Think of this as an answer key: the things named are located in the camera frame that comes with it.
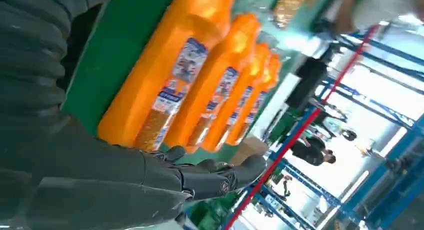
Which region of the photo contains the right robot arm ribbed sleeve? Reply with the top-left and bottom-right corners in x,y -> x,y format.
0,0 -> 123,137

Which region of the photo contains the black boxy object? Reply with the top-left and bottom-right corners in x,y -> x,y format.
285,57 -> 329,111

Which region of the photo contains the golden grainy object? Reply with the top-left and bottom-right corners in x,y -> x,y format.
271,0 -> 320,29

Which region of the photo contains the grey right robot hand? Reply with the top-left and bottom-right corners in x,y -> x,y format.
0,116 -> 268,230

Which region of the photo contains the blue metal shelving rack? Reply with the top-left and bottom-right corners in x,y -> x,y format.
225,30 -> 424,230

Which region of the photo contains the brown cardboard box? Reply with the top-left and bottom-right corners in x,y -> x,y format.
228,137 -> 270,167

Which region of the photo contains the red horizontal bar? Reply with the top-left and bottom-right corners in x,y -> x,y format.
223,23 -> 381,230

